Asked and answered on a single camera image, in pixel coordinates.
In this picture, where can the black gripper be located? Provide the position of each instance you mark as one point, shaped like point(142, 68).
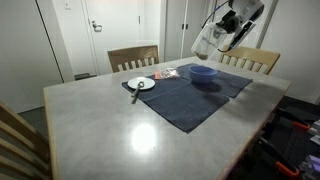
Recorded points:
point(231, 21)

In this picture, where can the blue plastic bowl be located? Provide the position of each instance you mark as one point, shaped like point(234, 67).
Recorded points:
point(203, 76)

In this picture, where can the light wooden slat-back chair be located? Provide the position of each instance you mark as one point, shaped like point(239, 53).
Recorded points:
point(23, 130)
point(256, 56)

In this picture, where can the dark blue cloth placemat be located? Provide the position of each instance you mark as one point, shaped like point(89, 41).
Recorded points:
point(233, 83)
point(180, 106)

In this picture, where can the clear orange snack bag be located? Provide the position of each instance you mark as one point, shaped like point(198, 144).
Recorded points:
point(168, 73)

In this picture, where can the brown wooden slat-back chair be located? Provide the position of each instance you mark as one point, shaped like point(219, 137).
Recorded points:
point(133, 53)

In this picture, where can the small white plate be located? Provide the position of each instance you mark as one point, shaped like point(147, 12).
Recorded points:
point(146, 84)

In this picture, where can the white entry door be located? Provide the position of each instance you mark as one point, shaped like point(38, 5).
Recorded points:
point(116, 40)

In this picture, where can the metal spoon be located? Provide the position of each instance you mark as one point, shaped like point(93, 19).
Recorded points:
point(136, 93)

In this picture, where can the black orange bar clamp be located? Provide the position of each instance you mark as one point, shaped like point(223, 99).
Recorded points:
point(286, 169)
point(301, 126)

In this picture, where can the dark doormat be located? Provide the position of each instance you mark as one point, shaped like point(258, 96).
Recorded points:
point(85, 76)

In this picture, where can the silver aluminium bracket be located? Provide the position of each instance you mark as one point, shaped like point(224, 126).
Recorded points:
point(316, 133)

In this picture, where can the small white wall switch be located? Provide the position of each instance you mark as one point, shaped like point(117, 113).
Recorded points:
point(67, 4)

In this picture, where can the aluminium extrusion rail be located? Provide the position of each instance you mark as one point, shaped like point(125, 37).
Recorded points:
point(313, 165)

